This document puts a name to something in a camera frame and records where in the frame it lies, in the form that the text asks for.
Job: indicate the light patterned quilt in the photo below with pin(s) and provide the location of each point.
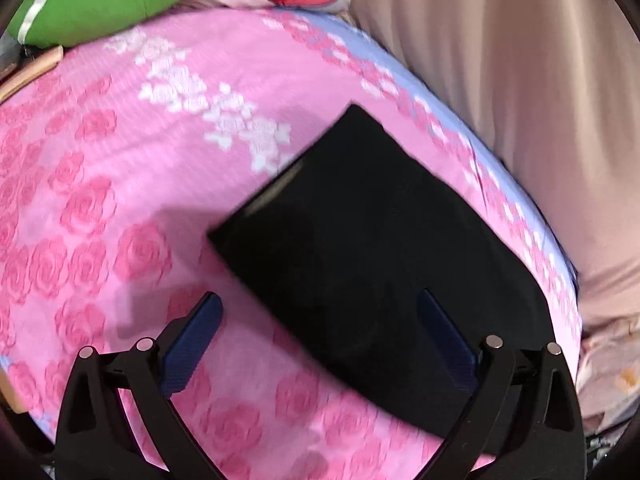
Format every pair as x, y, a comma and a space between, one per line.
610, 360

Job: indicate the beige curtain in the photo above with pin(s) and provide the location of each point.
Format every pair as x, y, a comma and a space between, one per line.
500, 85

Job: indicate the black pants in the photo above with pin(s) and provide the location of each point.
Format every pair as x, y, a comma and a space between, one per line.
350, 235

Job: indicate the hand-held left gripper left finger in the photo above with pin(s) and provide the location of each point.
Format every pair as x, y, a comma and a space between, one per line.
192, 340

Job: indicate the pink floral bed sheet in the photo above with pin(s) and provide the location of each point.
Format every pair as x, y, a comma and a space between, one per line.
100, 185

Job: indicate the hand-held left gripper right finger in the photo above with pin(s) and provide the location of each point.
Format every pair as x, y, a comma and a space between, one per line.
450, 340

